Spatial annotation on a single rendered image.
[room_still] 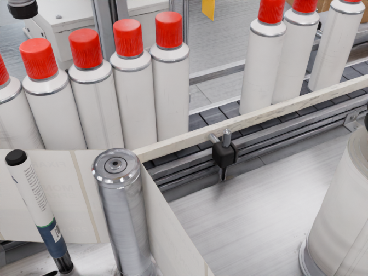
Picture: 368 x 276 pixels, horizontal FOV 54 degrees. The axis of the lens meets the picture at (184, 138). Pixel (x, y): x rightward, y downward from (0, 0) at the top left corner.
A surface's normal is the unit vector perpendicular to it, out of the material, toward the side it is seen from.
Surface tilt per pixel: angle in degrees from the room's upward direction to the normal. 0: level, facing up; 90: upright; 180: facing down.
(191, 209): 0
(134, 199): 90
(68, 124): 90
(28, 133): 90
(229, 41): 0
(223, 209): 0
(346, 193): 87
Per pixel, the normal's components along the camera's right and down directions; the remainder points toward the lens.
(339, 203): -0.97, 0.18
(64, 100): 0.79, 0.42
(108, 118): 0.60, 0.55
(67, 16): 0.04, -0.78
